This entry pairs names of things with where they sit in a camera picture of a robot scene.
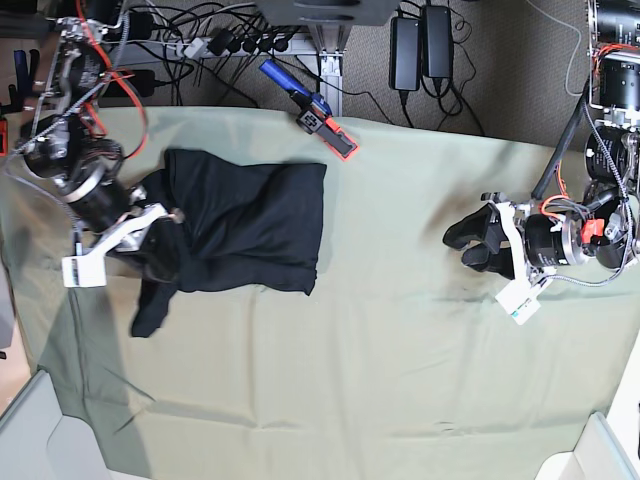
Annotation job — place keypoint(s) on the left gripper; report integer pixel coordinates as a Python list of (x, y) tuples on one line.
[(547, 242)]

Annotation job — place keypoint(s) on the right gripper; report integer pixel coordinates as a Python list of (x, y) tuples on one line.
[(100, 200)]

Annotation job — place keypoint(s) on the black T-shirt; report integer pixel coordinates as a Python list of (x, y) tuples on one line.
[(243, 225)]

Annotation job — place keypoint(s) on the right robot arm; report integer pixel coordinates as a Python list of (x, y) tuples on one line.
[(65, 142)]

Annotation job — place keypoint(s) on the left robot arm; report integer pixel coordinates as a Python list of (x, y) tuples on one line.
[(609, 104)]

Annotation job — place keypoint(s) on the black power brick left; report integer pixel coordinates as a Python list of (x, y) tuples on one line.
[(142, 81)]

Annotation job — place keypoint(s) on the black power brick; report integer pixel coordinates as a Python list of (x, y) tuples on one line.
[(404, 54), (142, 81), (437, 40)]

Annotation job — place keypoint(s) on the light green table cloth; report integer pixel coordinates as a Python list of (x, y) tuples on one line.
[(399, 365)]

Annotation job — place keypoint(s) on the orange clamp pad left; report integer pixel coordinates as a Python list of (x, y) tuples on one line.
[(4, 148)]

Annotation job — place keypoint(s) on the blue orange bar clamp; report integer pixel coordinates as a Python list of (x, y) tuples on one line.
[(315, 116)]

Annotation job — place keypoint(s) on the blue clamp at left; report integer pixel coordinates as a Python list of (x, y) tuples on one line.
[(26, 65)]

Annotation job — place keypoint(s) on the white power strip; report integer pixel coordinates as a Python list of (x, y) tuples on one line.
[(227, 44)]

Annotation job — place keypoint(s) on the black power brick right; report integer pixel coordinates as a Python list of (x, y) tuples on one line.
[(404, 54)]

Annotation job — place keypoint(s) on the white bin right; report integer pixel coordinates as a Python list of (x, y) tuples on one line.
[(607, 449)]

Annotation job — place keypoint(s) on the white bin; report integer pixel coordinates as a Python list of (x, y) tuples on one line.
[(607, 449), (38, 441)]

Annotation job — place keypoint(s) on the white bin left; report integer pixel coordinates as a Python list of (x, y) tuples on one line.
[(38, 441)]

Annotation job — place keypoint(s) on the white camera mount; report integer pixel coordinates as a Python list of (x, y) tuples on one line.
[(519, 298), (87, 268)]

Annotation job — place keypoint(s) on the aluminium frame post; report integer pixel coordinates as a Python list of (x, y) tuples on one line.
[(330, 41)]

